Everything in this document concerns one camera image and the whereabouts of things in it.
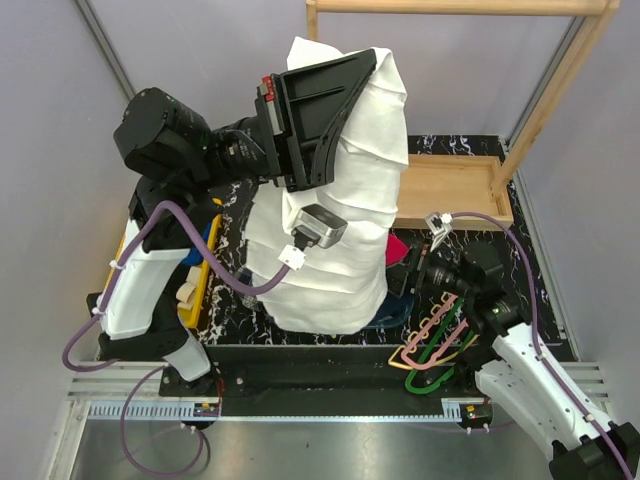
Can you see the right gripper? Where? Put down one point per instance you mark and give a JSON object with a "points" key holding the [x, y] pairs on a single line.
{"points": [[418, 255]]}

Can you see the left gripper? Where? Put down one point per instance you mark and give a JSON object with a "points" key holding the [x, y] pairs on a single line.
{"points": [[299, 115]]}

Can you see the pink red t-shirt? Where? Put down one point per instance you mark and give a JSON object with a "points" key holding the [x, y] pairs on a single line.
{"points": [[396, 250]]}

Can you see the cream wavy skirt hanger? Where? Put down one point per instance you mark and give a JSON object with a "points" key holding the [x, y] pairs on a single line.
{"points": [[465, 340]]}

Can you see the blue denim garment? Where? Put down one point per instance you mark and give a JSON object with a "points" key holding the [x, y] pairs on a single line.
{"points": [[393, 312]]}

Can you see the white shirt hanger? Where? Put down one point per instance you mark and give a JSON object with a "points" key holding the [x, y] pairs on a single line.
{"points": [[432, 330]]}

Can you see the white garment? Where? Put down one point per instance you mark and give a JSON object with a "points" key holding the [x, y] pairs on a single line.
{"points": [[371, 156]]}

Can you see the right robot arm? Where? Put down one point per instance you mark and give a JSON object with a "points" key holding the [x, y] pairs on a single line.
{"points": [[512, 366]]}

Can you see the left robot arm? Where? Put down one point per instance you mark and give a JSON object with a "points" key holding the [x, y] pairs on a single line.
{"points": [[179, 159]]}

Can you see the clear blue plastic tub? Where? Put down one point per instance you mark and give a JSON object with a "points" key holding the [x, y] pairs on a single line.
{"points": [[321, 302]]}

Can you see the wooden clothes rack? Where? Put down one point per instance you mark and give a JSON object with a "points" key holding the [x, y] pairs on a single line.
{"points": [[477, 186]]}

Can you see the blue folded cloth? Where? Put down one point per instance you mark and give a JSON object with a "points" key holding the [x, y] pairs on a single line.
{"points": [[195, 257]]}

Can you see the yellow plastic bin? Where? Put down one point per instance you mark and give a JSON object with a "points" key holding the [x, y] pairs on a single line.
{"points": [[205, 285]]}

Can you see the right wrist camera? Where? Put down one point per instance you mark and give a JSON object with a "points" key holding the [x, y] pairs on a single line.
{"points": [[440, 225]]}

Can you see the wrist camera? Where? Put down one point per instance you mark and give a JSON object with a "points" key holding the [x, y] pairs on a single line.
{"points": [[310, 226], [440, 225]]}

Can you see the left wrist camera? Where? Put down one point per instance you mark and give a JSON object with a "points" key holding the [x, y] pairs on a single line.
{"points": [[310, 226]]}

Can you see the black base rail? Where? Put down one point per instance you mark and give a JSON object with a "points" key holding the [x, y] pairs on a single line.
{"points": [[322, 382]]}

